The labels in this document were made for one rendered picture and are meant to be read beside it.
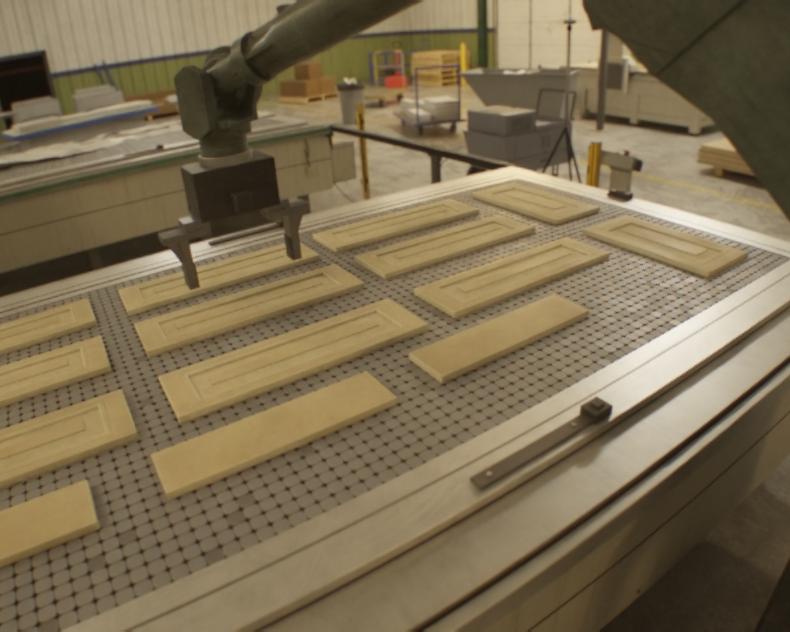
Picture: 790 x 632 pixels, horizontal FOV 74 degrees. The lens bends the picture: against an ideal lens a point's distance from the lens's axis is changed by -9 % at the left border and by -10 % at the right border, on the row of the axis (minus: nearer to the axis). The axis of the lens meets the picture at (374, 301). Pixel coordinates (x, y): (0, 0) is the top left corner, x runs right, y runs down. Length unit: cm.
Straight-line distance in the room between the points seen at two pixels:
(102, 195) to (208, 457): 365
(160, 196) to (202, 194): 322
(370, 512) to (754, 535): 163
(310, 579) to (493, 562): 28
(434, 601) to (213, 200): 106
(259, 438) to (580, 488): 61
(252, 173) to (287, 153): 346
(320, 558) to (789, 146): 89
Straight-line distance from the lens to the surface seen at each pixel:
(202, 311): 172
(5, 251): 470
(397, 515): 99
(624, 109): 985
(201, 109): 145
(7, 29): 1598
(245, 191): 151
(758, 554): 229
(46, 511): 117
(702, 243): 215
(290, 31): 129
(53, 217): 464
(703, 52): 88
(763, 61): 87
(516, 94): 791
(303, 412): 120
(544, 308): 156
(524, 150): 548
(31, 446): 135
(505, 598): 95
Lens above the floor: 160
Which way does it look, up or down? 26 degrees down
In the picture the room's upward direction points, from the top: 4 degrees counter-clockwise
